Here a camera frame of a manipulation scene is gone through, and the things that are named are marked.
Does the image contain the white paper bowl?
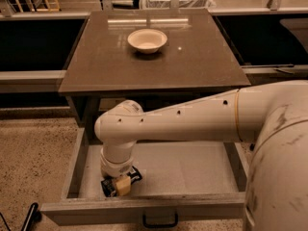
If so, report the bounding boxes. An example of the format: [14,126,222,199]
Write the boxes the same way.
[127,29,167,54]

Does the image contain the dark blue rxbar wrapper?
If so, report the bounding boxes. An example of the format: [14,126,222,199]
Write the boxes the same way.
[102,167,142,197]

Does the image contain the black stand leg left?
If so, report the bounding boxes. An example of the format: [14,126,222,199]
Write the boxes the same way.
[0,202,42,231]

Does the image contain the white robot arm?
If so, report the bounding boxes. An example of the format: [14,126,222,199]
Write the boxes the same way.
[94,80,308,231]

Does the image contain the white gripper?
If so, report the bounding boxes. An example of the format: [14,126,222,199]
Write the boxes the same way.
[100,150,134,196]

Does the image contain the black drawer handle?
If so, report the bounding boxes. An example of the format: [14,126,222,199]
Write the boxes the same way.
[142,212,179,229]

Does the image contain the white wire basket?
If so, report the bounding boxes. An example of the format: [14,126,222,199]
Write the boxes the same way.
[140,0,217,10]

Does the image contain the grey counter cabinet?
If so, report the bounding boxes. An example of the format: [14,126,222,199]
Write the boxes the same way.
[58,8,252,137]

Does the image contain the open grey top drawer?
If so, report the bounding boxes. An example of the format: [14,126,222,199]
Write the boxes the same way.
[41,129,248,225]

